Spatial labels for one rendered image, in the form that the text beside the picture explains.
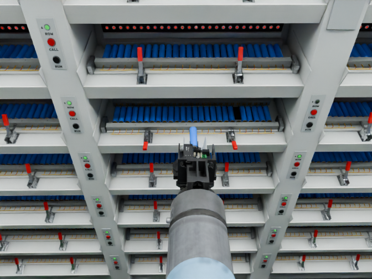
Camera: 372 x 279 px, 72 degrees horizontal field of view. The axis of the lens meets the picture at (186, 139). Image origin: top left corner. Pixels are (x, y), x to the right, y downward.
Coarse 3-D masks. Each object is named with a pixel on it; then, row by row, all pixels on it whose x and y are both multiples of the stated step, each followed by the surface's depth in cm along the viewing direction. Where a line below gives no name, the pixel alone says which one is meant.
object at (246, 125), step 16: (112, 128) 83; (128, 128) 83; (144, 128) 83; (160, 128) 84; (176, 128) 84; (208, 128) 84; (224, 128) 84; (240, 128) 84; (256, 128) 84; (272, 128) 84
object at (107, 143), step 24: (96, 120) 81; (192, 120) 87; (216, 120) 87; (240, 120) 88; (288, 120) 81; (120, 144) 81; (168, 144) 81; (216, 144) 82; (240, 144) 82; (264, 144) 82
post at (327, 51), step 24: (312, 24) 66; (360, 24) 61; (312, 48) 66; (336, 48) 65; (312, 72) 68; (336, 72) 68; (288, 144) 82; (312, 144) 82; (288, 168) 88; (288, 192) 94; (288, 216) 103; (264, 240) 112
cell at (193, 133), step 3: (189, 129) 66; (192, 129) 65; (195, 129) 65; (192, 132) 64; (195, 132) 64; (192, 135) 64; (195, 135) 64; (192, 138) 63; (195, 138) 63; (192, 141) 62; (195, 141) 62; (195, 144) 62
